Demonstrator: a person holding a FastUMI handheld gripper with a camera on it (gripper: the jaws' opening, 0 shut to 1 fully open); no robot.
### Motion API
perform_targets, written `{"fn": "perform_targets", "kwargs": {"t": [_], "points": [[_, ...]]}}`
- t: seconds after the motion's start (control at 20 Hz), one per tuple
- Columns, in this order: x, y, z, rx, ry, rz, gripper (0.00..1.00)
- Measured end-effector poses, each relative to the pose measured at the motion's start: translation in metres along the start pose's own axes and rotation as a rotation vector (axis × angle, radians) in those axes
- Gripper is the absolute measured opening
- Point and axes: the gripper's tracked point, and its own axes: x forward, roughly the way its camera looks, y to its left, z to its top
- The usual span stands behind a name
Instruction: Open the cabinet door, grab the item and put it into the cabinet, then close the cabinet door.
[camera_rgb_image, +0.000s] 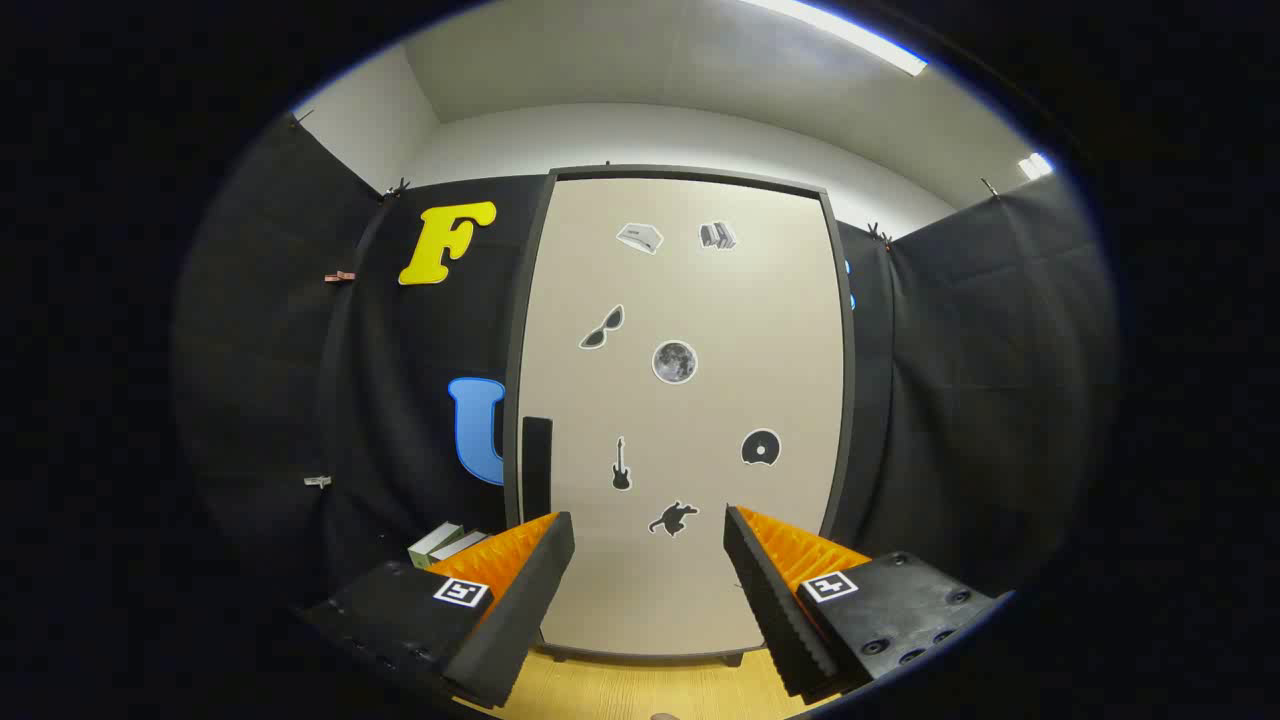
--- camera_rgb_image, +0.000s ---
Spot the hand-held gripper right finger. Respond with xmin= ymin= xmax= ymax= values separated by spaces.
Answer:
xmin=723 ymin=504 xmax=1014 ymax=699

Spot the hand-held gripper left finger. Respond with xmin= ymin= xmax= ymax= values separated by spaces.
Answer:
xmin=298 ymin=511 xmax=577 ymax=711

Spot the black door handle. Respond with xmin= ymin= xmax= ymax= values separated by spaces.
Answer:
xmin=521 ymin=416 xmax=554 ymax=518

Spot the beige cabinet door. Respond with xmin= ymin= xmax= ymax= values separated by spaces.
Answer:
xmin=520 ymin=178 xmax=849 ymax=656

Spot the green book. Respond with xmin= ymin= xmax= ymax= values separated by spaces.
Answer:
xmin=408 ymin=522 xmax=464 ymax=566

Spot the dark grey cabinet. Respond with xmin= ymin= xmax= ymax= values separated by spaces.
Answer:
xmin=503 ymin=165 xmax=858 ymax=668

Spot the black backdrop cloth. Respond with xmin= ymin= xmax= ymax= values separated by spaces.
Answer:
xmin=170 ymin=110 xmax=1119 ymax=621

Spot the long ceiling light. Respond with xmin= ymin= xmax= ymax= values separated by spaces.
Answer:
xmin=740 ymin=0 xmax=929 ymax=78

